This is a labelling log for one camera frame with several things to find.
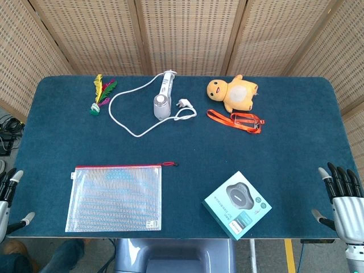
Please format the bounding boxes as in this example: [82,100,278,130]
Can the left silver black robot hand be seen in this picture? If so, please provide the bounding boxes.
[0,167,36,244]

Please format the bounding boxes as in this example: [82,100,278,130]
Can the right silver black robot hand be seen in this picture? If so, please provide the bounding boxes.
[311,162,364,247]

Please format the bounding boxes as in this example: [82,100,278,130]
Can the clear mesh zipper pouch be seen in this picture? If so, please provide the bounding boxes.
[64,161,179,233]

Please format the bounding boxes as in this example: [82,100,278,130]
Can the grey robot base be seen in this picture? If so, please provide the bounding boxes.
[113,238,237,273]

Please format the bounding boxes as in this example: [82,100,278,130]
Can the brown shoe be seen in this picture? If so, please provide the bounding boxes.
[3,239,29,258]

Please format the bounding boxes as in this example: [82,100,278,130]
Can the black box under table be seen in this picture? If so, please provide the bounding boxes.
[300,239,336,245]

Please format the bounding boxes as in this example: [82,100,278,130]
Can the person's leg in jeans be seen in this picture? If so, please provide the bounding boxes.
[0,240,86,273]

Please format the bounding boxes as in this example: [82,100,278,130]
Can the white table leg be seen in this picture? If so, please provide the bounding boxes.
[249,239,258,273]

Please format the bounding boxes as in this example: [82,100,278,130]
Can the teal speaker box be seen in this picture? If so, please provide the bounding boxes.
[201,171,273,241]

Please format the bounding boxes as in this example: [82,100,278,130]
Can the colourful feather shuttlecock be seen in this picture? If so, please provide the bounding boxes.
[89,73,118,117]

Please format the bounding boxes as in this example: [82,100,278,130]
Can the yellow plush toy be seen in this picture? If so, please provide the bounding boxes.
[206,74,260,113]

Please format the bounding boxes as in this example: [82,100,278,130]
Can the blue felt table cover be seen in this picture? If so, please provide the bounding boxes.
[6,75,362,239]

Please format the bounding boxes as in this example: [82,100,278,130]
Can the wicker folding screen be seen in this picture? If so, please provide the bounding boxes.
[0,0,364,160]

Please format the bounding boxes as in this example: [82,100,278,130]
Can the black floor cables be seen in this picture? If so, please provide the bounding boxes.
[0,113,25,156]

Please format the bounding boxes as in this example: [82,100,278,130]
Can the orange lanyard with badge holder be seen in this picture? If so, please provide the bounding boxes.
[206,109,266,134]

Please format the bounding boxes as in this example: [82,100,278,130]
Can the white power cord with plug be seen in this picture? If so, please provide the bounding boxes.
[107,72,198,138]

